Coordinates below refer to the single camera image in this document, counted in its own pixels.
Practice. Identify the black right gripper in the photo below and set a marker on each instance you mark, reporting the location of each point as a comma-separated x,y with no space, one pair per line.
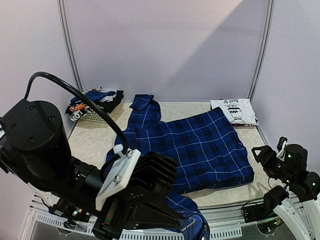
269,158

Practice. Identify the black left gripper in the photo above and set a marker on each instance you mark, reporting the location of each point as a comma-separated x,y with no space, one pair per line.
148,211

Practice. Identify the blue plaid flannel shirt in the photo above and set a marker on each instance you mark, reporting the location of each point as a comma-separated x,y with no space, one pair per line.
206,148

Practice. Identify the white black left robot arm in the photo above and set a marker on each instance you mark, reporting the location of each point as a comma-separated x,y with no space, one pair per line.
35,148

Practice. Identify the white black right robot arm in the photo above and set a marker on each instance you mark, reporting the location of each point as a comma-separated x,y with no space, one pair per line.
297,200

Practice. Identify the folded red white shirt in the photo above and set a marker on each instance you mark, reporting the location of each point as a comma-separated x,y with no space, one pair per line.
241,123

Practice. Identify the folded white cartoon t-shirt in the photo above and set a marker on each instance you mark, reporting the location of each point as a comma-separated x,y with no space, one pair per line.
236,108

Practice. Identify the black garment in basket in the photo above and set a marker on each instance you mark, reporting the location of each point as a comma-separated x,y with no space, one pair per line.
110,106

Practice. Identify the grey garment in basket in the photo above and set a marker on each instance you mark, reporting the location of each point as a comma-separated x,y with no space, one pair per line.
105,90

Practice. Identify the black white orange printed shirt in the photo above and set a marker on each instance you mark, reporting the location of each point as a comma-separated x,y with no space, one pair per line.
81,111

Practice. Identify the solid blue garment in basket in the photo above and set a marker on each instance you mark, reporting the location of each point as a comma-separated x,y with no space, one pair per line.
92,95

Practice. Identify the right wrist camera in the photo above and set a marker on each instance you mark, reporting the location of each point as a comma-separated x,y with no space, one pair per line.
281,147

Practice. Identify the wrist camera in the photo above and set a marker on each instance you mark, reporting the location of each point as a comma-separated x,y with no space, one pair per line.
281,147
119,175

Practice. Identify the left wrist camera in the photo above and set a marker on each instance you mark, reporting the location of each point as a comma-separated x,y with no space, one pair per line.
119,175

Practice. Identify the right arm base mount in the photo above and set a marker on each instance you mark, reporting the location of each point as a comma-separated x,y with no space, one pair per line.
253,212

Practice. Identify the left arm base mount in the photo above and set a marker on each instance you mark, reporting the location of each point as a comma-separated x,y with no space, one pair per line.
65,210

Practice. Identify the aluminium front rail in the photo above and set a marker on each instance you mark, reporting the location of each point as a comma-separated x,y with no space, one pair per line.
225,223

